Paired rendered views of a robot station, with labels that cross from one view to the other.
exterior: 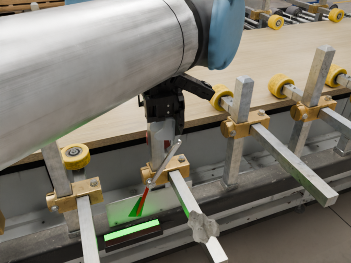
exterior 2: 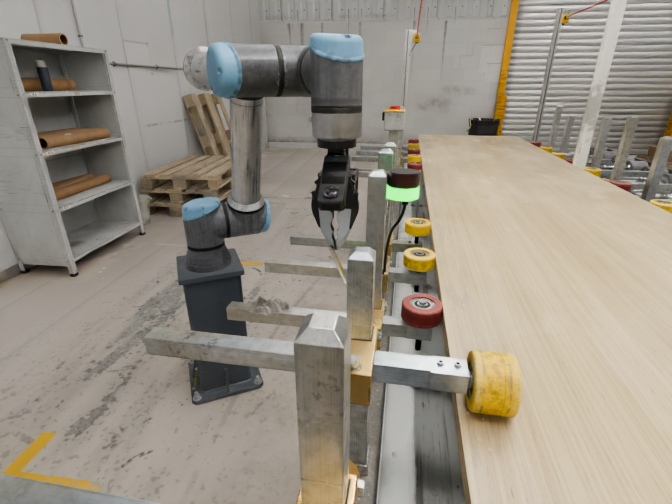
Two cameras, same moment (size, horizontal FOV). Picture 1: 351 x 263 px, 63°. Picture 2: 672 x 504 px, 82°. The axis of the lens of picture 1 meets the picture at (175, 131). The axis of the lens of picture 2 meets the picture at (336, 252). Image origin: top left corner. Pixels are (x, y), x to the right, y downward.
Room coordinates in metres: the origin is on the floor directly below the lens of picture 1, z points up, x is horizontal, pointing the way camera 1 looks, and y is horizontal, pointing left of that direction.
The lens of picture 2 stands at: (0.90, -0.61, 1.30)
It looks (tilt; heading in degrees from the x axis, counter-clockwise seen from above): 23 degrees down; 121
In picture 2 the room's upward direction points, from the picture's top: straight up
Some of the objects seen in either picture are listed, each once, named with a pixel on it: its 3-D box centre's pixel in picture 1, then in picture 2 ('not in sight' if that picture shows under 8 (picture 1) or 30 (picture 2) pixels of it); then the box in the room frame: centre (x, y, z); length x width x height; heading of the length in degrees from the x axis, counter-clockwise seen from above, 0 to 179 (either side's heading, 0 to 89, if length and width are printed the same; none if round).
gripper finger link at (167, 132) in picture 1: (166, 134); (329, 224); (0.51, 0.02, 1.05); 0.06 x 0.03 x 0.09; 111
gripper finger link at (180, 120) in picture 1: (176, 116); (324, 205); (0.51, 0.00, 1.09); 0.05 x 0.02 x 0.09; 21
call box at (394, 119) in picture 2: not in sight; (394, 120); (0.33, 0.76, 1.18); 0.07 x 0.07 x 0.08; 21
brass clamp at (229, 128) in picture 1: (244, 124); (357, 355); (0.70, -0.20, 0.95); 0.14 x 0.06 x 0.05; 111
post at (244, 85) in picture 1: (234, 148); (358, 389); (0.69, -0.18, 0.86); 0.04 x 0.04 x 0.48; 21
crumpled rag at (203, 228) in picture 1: (203, 222); (268, 303); (0.41, -0.06, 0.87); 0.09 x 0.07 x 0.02; 21
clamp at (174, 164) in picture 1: (164, 169); (372, 319); (0.61, 0.03, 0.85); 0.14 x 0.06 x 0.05; 111
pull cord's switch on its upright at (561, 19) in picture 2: not in sight; (548, 90); (0.64, 3.07, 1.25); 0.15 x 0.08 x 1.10; 111
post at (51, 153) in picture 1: (59, 175); (381, 240); (0.51, 0.29, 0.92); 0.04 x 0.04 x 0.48; 21
